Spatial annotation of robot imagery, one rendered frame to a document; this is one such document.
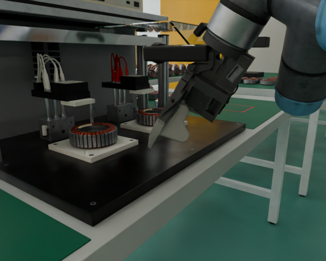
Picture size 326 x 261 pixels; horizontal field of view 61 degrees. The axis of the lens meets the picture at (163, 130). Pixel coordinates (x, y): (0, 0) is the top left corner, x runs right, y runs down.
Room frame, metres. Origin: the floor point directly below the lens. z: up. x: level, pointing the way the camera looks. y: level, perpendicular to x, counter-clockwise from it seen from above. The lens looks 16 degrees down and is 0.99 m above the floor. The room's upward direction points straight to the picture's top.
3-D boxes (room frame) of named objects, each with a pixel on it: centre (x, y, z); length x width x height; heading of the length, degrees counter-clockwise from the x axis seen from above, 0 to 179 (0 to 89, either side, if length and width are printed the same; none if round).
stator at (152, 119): (0.83, 0.03, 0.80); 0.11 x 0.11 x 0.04
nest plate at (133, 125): (0.83, 0.03, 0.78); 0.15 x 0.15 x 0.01; 55
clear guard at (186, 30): (0.88, 0.00, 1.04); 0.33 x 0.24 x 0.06; 55
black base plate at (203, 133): (0.74, 0.11, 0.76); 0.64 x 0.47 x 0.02; 145
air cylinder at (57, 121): (0.71, 0.28, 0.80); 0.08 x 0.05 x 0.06; 145
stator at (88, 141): (0.63, 0.17, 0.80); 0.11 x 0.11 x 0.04
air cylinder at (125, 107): (0.91, 0.14, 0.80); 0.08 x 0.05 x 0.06; 145
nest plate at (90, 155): (0.63, 0.17, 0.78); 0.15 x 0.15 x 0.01; 55
